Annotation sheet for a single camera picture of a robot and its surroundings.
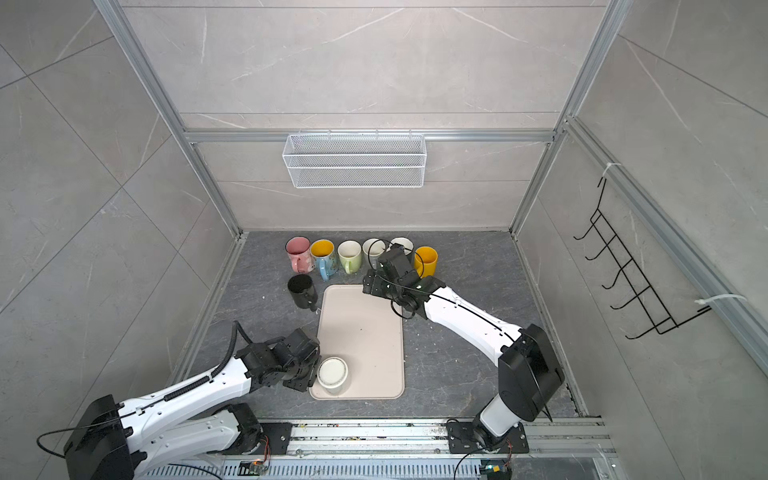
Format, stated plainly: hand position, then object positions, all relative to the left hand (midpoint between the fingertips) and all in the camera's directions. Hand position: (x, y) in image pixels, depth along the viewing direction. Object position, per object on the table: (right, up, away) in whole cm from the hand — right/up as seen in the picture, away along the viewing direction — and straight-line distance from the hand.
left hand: (328, 356), depth 81 cm
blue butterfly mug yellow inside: (-5, +27, +17) cm, 32 cm away
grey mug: (+11, +30, +23) cm, 39 cm away
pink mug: (-14, +29, +18) cm, 37 cm away
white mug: (+2, -3, -4) cm, 5 cm away
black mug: (-12, +16, +15) cm, 25 cm away
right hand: (+12, +21, +3) cm, 24 cm away
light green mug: (+2, +29, +23) cm, 37 cm away
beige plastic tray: (+10, +3, +12) cm, 16 cm away
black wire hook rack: (+72, +23, -14) cm, 77 cm away
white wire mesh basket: (+5, +60, +20) cm, 64 cm away
